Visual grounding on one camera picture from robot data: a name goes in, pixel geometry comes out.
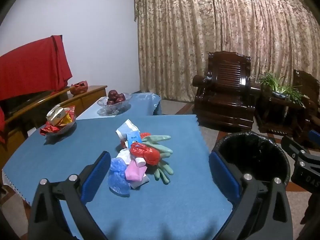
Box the black television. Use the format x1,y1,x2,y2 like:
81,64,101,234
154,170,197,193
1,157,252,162
0,88,63,123

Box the beige patterned curtain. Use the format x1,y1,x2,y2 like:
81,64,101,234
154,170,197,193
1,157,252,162
134,0,320,103

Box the orange and white gloves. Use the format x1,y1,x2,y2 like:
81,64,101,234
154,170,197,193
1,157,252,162
117,149,137,166

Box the black lined trash bin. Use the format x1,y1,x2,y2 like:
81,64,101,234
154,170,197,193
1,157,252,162
214,132,291,188

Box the red basket on cabinet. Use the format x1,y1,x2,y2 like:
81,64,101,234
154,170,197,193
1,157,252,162
70,80,89,95

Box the wooden cabinet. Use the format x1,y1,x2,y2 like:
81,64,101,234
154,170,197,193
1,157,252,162
0,85,108,167

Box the dark wooden side table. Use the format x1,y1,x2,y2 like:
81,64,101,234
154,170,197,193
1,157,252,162
255,82,308,137

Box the red snack packet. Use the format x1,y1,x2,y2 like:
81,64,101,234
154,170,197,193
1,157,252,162
64,106,76,123

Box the green potted plant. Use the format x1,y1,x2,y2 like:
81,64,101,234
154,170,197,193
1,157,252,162
259,71,311,108

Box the red plastic bag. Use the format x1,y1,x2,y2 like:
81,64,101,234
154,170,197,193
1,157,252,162
130,142,160,166

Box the beige patterned paper box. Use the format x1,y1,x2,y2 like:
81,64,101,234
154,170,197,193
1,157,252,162
46,106,67,126

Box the blue white small carton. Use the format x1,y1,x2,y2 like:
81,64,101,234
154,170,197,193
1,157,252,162
126,131,143,151

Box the blue plastic shoe cover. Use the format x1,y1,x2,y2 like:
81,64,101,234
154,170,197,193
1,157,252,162
108,158,131,195

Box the glass fruit bowl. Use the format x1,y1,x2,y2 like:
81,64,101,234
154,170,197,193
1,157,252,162
97,92,132,116

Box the pink packet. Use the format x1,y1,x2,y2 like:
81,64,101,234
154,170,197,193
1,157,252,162
125,160,147,181

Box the dark wooden armchair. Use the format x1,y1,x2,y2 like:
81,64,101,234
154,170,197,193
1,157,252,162
292,69,320,151
192,51,258,131

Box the green rubber glove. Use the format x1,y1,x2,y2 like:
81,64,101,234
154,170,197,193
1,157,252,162
141,135,174,159
154,159,174,184

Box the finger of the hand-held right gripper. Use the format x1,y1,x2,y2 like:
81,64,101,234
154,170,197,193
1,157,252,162
280,136,320,171
308,129,320,143

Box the red cloth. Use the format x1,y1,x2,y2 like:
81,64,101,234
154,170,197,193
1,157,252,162
0,35,73,145

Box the red candy wrapper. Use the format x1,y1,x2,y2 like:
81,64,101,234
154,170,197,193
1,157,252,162
40,126,60,134

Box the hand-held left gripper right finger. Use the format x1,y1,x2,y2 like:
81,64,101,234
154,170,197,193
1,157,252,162
209,151,293,240

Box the glass snack bowl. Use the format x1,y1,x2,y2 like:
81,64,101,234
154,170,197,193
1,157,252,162
40,115,77,137

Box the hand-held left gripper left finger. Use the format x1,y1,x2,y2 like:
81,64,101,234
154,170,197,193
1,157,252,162
27,151,112,240

